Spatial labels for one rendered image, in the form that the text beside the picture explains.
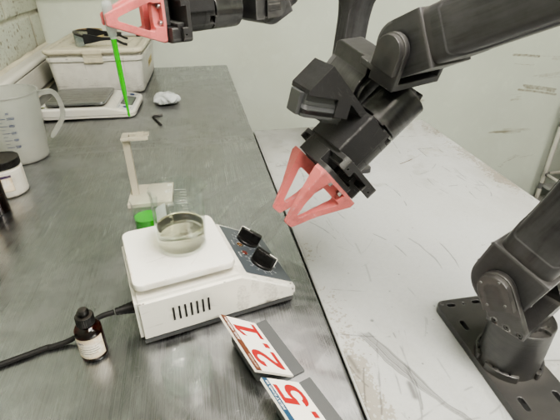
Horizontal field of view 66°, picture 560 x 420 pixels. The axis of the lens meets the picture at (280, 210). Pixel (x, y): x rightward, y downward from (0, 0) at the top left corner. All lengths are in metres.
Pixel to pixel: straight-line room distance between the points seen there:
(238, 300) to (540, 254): 0.33
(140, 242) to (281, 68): 1.48
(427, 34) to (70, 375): 0.52
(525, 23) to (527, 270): 0.21
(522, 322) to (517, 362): 0.06
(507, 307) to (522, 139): 2.21
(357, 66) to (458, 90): 1.79
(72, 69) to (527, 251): 1.41
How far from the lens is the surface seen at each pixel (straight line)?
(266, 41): 1.93
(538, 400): 0.55
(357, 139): 0.48
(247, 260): 0.56
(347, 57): 0.55
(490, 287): 0.47
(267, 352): 0.51
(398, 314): 0.59
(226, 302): 0.54
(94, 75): 1.58
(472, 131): 2.45
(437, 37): 0.46
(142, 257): 0.55
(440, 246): 0.74
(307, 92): 0.45
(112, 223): 0.80
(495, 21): 0.44
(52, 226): 0.84
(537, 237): 0.45
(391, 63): 0.47
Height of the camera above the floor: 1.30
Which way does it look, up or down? 31 degrees down
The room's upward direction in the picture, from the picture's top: straight up
